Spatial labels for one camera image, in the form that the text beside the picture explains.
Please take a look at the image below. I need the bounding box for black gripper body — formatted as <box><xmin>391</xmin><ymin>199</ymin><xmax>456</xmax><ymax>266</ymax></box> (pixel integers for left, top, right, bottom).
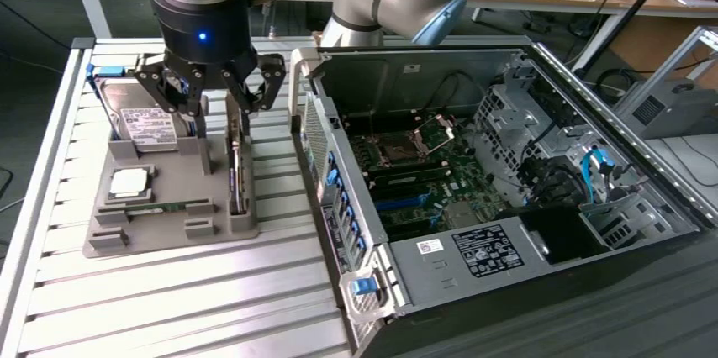
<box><xmin>149</xmin><ymin>0</ymin><xmax>261</xmax><ymax>66</ymax></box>

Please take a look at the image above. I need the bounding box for black graphics card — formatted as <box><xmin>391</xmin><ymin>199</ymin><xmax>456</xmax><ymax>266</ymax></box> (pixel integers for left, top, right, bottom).
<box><xmin>227</xmin><ymin>113</ymin><xmax>251</xmax><ymax>214</ymax></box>

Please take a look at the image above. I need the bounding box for hard disk in blue carrier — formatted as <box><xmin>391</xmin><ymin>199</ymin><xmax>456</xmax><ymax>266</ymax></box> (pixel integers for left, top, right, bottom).
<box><xmin>87</xmin><ymin>63</ymin><xmax>199</xmax><ymax>154</ymax></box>

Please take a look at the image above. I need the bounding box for silver CPU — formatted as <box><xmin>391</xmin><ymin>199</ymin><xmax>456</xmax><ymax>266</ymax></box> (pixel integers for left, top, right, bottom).
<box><xmin>110</xmin><ymin>168</ymin><xmax>154</xmax><ymax>200</ymax></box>

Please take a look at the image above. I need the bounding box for open PC case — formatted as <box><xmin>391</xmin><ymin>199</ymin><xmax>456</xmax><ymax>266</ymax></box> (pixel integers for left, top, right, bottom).
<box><xmin>289</xmin><ymin>45</ymin><xmax>718</xmax><ymax>358</ymax></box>

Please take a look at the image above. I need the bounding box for green RAM stick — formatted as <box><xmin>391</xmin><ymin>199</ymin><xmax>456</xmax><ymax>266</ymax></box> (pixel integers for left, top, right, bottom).
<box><xmin>123</xmin><ymin>203</ymin><xmax>190</xmax><ymax>216</ymax></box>

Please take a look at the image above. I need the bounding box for CPU socket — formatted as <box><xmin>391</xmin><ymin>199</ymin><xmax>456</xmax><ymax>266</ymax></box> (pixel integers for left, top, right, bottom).
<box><xmin>374</xmin><ymin>133</ymin><xmax>427</xmax><ymax>168</ymax></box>

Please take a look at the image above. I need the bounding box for grey parts rack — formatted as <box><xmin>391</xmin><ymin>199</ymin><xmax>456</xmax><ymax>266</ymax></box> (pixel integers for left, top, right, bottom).
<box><xmin>82</xmin><ymin>92</ymin><xmax>263</xmax><ymax>259</ymax></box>

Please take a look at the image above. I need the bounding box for metal socket cover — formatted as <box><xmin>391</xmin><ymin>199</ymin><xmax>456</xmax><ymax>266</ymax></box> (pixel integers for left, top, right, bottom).
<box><xmin>413</xmin><ymin>113</ymin><xmax>460</xmax><ymax>153</ymax></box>

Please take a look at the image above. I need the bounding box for blue expansion slot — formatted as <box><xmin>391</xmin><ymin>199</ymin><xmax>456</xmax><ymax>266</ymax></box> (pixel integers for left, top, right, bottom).
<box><xmin>374</xmin><ymin>194</ymin><xmax>431</xmax><ymax>213</ymax></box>

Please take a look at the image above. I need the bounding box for green motherboard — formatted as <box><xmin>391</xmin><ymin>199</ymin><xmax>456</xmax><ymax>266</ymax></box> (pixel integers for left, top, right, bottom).
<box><xmin>347</xmin><ymin>113</ymin><xmax>516</xmax><ymax>241</ymax></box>

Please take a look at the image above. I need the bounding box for metal drive cage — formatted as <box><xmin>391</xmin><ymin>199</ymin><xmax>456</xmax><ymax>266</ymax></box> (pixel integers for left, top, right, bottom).
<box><xmin>476</xmin><ymin>80</ymin><xmax>566</xmax><ymax>155</ymax></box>

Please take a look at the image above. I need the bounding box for grey chipset heatsink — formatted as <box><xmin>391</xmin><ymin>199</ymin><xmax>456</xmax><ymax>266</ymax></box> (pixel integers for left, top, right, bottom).
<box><xmin>446</xmin><ymin>201</ymin><xmax>488</xmax><ymax>225</ymax></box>

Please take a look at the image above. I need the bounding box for grey power supply unit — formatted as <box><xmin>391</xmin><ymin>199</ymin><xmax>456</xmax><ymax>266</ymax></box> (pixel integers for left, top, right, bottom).
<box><xmin>386</xmin><ymin>217</ymin><xmax>613</xmax><ymax>313</ymax></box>

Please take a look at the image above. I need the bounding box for metal disk bay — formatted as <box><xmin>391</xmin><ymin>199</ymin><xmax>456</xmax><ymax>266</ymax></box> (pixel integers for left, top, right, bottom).
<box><xmin>577</xmin><ymin>196</ymin><xmax>658</xmax><ymax>250</ymax></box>

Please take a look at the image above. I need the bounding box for grey equipment box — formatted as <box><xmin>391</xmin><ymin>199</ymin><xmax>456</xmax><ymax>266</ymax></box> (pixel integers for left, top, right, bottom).
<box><xmin>614</xmin><ymin>76</ymin><xmax>718</xmax><ymax>141</ymax></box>

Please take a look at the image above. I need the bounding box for black power wire bundle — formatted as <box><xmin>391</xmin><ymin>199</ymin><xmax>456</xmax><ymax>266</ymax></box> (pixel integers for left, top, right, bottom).
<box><xmin>516</xmin><ymin>155</ymin><xmax>588</xmax><ymax>210</ymax></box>

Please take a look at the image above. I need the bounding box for black coiled cable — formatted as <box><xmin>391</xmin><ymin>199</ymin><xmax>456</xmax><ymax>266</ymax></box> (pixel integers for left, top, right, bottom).
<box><xmin>593</xmin><ymin>67</ymin><xmax>642</xmax><ymax>101</ymax></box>

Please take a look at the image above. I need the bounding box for blue data wire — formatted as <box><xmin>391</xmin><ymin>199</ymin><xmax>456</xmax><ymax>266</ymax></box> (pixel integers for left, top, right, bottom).
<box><xmin>581</xmin><ymin>145</ymin><xmax>617</xmax><ymax>208</ymax></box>

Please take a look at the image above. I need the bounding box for aluminium frame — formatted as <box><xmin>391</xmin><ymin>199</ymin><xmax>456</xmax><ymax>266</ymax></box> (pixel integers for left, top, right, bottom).
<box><xmin>661</xmin><ymin>24</ymin><xmax>718</xmax><ymax>82</ymax></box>

